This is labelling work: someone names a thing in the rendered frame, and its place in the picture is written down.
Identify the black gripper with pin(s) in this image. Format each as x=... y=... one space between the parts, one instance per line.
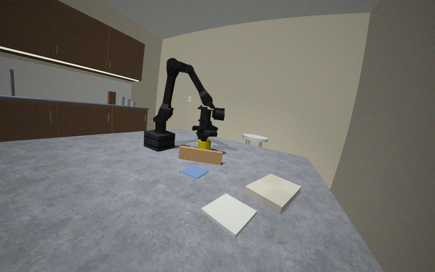
x=203 y=131

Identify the tan wooden board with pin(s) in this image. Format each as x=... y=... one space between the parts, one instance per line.
x=200 y=155

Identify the cream flat square pad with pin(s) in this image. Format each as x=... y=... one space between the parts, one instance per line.
x=273 y=192

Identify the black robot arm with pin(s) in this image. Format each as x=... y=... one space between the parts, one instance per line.
x=165 y=111

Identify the yellow cup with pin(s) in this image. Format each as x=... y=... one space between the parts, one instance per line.
x=204 y=145

